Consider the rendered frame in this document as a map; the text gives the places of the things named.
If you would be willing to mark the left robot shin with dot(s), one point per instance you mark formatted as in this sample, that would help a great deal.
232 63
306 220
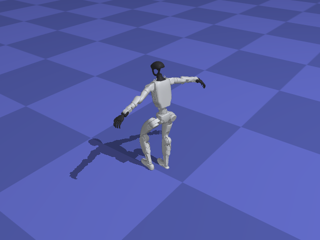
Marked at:
145 146

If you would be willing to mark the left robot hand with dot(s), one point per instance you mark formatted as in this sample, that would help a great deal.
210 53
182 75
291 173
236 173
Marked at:
119 119

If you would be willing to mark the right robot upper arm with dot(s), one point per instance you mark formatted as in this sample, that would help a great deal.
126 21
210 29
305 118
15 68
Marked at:
176 80

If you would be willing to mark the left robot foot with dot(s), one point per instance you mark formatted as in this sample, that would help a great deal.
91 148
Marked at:
144 161

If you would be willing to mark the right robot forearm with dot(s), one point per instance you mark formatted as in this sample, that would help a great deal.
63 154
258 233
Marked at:
190 79

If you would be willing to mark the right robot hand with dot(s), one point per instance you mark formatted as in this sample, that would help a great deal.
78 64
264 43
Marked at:
200 81

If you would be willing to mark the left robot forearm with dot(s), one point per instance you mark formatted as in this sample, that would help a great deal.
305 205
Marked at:
133 104

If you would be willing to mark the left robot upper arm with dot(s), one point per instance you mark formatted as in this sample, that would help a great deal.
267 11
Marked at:
148 88

